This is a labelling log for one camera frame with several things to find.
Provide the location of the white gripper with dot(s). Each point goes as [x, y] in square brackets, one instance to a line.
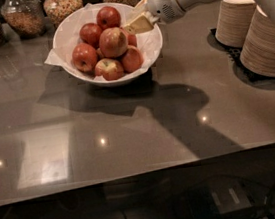
[161, 1]

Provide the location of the yellow-red apple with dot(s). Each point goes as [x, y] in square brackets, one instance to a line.
[113, 42]

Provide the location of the red apple behind centre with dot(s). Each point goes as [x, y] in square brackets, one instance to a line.
[132, 39]

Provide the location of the red apple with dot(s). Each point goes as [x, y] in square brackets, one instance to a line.
[132, 59]
[108, 17]
[132, 39]
[90, 33]
[84, 57]

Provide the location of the red apple top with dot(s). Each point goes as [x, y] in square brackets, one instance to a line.
[108, 17]

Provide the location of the red apple right front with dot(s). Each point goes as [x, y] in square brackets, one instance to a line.
[132, 59]

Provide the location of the white ceramic bowl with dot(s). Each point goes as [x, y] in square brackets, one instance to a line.
[67, 36]

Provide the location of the red apple upper left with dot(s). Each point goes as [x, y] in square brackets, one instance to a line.
[90, 33]

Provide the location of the small hidden apple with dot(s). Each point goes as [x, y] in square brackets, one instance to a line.
[100, 54]

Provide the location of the red-yellow front apple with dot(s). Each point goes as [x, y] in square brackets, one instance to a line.
[109, 69]

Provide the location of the rear paper bowl stack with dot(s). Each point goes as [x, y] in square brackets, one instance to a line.
[234, 21]

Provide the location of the black rubber mat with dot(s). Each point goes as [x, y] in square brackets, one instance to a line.
[242, 73]

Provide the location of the dark box under table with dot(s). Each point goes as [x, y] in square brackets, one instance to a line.
[219, 200]

